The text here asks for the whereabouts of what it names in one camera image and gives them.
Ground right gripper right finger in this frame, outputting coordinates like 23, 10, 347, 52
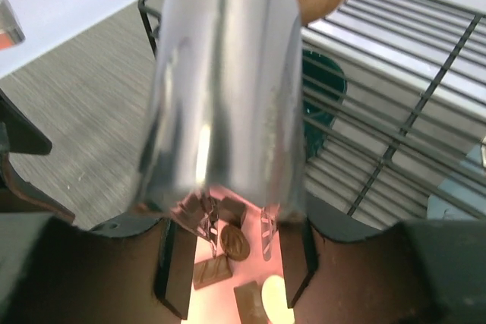
279, 195, 485, 323

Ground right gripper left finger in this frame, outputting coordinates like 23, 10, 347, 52
1, 213, 197, 323

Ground metal tongs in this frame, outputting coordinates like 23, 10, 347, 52
133, 0, 305, 259

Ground brown bar chocolate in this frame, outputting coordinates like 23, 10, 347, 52
193, 254, 232, 290

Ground round embossed chocolate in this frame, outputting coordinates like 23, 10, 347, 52
219, 225, 250, 262

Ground white oval chocolate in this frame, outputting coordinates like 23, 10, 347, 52
261, 275, 295, 324

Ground light blue mug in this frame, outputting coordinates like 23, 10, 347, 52
427, 145, 485, 220

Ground dark green mug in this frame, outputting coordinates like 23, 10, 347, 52
302, 50, 347, 159

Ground black wire rack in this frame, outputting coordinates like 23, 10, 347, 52
137, 0, 485, 225

